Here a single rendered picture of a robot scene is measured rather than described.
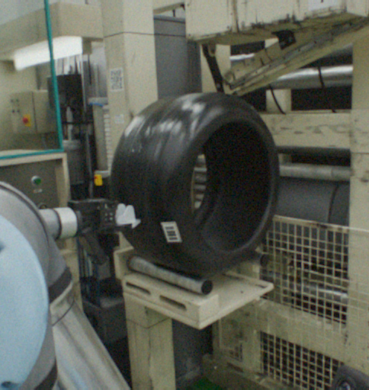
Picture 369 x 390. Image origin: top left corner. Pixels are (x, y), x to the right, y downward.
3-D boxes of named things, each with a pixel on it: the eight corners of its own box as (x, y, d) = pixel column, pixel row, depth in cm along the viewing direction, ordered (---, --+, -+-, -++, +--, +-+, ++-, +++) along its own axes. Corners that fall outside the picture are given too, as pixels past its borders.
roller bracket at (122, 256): (115, 279, 150) (113, 251, 148) (197, 248, 177) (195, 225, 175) (121, 281, 147) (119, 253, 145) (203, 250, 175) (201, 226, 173)
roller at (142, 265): (126, 259, 149) (136, 253, 152) (129, 270, 150) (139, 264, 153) (202, 284, 124) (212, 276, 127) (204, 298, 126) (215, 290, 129)
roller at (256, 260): (186, 249, 169) (185, 238, 168) (194, 245, 172) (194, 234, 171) (261, 269, 145) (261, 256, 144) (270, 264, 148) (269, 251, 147)
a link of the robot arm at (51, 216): (-1, 245, 99) (0, 208, 97) (45, 239, 106) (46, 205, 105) (14, 254, 93) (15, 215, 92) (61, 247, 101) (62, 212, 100)
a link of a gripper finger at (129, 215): (147, 204, 118) (119, 207, 112) (146, 226, 119) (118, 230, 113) (139, 203, 121) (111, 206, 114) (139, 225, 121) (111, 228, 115)
